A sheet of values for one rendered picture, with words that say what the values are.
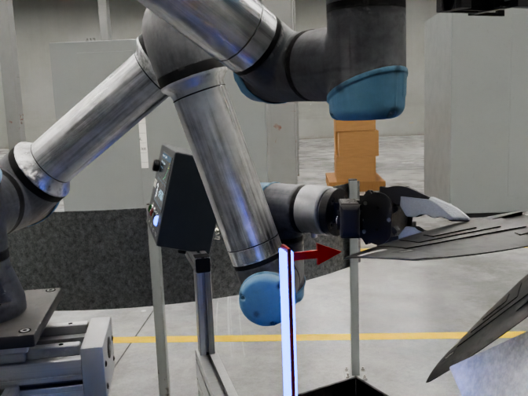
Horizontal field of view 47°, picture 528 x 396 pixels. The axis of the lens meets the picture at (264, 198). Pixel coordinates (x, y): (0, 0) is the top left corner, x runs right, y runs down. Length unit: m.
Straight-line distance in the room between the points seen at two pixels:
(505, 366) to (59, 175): 0.72
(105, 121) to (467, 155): 6.07
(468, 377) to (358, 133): 8.04
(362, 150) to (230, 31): 8.20
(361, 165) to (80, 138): 7.93
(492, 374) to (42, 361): 0.63
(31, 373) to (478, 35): 6.30
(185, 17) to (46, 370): 0.58
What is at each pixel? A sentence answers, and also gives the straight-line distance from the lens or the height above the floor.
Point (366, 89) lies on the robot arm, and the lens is 0.58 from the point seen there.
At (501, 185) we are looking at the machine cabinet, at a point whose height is 0.35.
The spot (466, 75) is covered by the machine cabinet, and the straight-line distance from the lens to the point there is 6.85.
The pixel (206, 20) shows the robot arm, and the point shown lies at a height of 1.43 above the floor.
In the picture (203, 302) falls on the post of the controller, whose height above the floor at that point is 0.96.
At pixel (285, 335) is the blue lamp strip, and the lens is 0.68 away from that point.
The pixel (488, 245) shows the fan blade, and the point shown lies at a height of 1.19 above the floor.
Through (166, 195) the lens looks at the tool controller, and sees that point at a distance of 1.20.
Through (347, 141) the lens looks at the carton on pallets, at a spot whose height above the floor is 0.72.
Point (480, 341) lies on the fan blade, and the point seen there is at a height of 0.99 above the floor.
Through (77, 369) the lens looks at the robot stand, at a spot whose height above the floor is 0.96.
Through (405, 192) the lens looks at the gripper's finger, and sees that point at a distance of 0.84.
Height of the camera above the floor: 1.35
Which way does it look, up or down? 9 degrees down
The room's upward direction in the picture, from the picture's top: 2 degrees counter-clockwise
